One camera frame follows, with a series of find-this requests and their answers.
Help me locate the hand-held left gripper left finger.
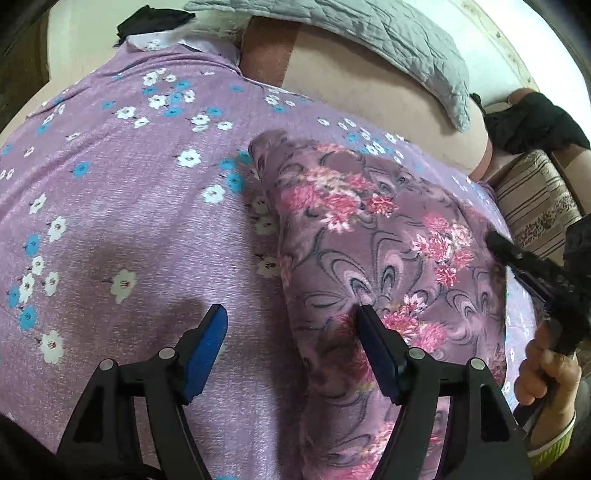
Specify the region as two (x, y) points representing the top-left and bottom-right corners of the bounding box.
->
(55, 304), (229, 480)

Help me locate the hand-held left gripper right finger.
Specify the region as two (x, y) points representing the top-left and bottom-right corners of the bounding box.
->
(356, 305), (534, 480)

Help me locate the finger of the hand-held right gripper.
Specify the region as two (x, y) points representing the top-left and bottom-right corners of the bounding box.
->
(487, 231), (571, 301)
(516, 271), (555, 315)

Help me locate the mauve floral shirt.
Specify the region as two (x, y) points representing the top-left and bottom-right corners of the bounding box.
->
(248, 129), (515, 480)

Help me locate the person's right forearm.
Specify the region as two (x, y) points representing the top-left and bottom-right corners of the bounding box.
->
(525, 408), (591, 480)

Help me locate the person's right hand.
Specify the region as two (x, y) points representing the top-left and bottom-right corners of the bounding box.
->
(513, 318), (583, 437)

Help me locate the striped beige sofa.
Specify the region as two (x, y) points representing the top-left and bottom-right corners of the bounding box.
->
(480, 88), (591, 268)

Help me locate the large black garment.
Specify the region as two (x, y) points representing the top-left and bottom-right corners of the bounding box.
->
(471, 90), (591, 155)

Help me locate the purple flowered bedsheet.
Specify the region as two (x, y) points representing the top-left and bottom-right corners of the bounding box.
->
(0, 39), (550, 480)

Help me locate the beige bolster cushion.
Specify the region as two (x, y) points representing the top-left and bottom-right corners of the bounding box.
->
(240, 21), (492, 178)

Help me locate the grey quilted pillow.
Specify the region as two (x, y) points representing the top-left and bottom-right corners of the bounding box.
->
(182, 0), (483, 132)

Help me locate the white flowered cloth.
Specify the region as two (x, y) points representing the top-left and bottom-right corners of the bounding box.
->
(127, 31), (241, 62)

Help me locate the small black cloth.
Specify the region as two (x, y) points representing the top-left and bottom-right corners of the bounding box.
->
(115, 6), (197, 44)

